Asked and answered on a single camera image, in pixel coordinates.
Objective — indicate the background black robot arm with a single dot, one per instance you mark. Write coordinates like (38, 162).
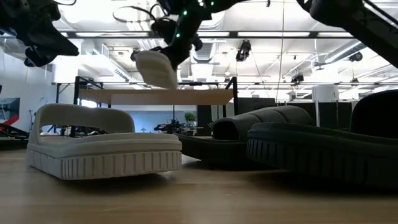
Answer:
(174, 127)

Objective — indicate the white pillar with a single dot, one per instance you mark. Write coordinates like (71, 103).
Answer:
(325, 96)

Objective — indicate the black foam slide sandal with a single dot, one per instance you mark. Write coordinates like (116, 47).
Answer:
(326, 149)
(236, 124)

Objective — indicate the white foam slide sandal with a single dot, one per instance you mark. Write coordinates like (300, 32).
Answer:
(102, 155)
(155, 70)

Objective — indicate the background potted plant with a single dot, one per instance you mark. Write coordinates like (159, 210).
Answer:
(190, 117)

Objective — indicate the black metal table frame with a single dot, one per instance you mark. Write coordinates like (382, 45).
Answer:
(12, 143)

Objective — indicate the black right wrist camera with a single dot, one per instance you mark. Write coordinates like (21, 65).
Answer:
(162, 29)

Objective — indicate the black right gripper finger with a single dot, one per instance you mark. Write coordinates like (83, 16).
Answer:
(175, 60)

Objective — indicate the red strip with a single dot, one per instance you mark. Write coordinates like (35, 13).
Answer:
(11, 121)

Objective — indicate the wall monitor screen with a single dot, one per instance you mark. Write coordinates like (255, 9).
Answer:
(9, 109)

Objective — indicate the black partition panel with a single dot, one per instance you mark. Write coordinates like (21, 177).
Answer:
(295, 109)

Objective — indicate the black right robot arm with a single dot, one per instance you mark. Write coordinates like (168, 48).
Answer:
(342, 15)

